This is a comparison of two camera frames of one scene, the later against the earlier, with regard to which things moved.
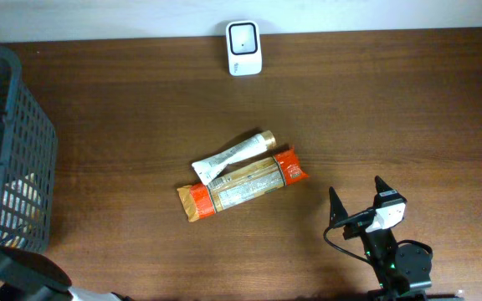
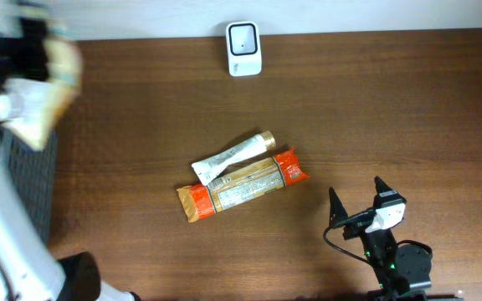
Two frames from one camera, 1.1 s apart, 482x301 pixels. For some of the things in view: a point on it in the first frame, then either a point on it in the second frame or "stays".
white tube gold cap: [210, 166] stays
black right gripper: [338, 211] stays
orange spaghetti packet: [237, 184] stays
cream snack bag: [21, 201] -> [31, 106]
